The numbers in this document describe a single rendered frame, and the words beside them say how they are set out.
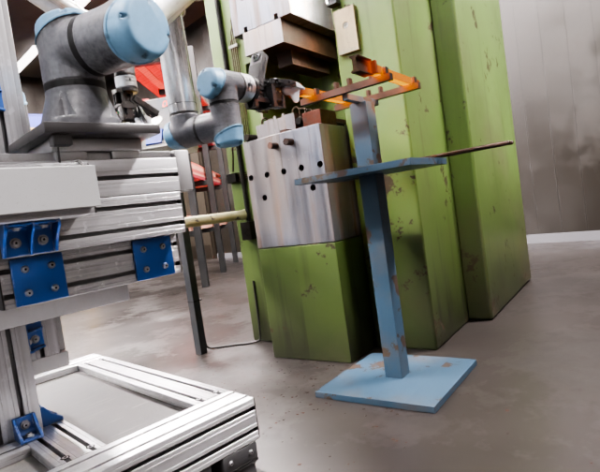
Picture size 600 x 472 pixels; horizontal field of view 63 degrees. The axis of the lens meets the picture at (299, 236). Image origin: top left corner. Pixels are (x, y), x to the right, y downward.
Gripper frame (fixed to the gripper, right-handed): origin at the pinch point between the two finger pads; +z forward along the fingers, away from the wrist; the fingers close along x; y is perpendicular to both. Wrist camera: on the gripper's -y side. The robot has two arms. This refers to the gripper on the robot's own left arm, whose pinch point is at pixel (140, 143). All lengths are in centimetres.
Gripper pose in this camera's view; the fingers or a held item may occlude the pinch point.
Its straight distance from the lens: 195.5
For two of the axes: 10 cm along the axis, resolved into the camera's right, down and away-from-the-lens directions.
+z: 1.4, 9.9, 0.5
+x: 7.0, -0.6, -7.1
